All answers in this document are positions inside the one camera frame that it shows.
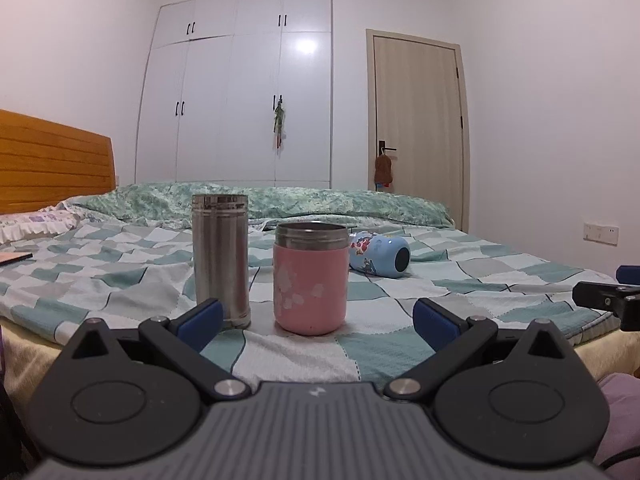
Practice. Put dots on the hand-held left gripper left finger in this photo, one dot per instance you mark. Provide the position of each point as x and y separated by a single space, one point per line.
201 321

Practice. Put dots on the white wardrobe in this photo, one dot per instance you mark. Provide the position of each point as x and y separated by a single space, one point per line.
235 100

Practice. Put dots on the blue printed cup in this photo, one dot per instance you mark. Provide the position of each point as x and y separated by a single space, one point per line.
380 256

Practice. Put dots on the cream mattress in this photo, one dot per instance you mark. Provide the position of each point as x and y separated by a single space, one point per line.
30 360

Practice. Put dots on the green hanging ornament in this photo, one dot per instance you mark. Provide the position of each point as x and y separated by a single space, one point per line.
279 120

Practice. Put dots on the tall stainless steel cup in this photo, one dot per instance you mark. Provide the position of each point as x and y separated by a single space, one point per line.
220 255

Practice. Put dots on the floral pillow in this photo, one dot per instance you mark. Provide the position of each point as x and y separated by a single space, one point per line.
30 222

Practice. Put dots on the pink cup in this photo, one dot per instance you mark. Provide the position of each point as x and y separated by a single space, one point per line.
310 287

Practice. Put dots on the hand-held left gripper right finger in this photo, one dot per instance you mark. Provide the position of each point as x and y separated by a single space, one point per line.
429 321

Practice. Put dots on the wooden headboard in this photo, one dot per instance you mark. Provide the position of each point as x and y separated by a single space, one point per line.
50 160

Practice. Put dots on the person's purple trouser leg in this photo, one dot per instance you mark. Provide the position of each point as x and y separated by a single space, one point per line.
622 410

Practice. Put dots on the green floral quilt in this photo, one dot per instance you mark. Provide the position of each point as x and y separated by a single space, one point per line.
320 202

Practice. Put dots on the white wall socket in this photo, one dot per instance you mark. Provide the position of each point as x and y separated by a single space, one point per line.
600 233

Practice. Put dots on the beige wooden door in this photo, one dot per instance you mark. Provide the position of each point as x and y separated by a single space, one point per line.
417 125

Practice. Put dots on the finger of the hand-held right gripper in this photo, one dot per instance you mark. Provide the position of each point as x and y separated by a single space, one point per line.
629 275
605 301

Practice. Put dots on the checkered bed sheet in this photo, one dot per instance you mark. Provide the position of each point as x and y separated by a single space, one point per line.
125 270

